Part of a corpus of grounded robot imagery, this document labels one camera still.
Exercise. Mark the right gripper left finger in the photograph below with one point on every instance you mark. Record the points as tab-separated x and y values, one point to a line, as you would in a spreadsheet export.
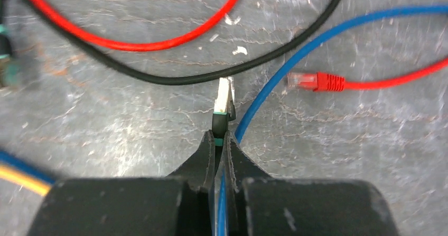
196	208

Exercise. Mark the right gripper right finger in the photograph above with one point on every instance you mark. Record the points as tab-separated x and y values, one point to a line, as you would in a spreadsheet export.
247	194

